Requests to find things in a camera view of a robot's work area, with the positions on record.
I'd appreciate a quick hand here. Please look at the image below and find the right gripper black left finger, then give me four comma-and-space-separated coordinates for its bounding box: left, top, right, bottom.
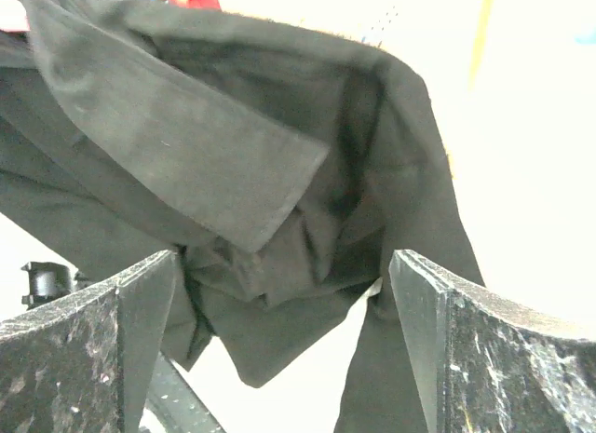
1, 250, 176, 432

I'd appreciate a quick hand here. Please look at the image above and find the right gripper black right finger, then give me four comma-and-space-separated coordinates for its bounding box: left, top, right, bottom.
389, 250, 595, 432

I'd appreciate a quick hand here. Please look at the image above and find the black shirt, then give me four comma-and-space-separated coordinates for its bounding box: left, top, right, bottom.
1, 0, 481, 432

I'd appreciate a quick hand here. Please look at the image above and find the pink hanger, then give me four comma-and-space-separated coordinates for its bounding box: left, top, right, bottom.
0, 0, 29, 33

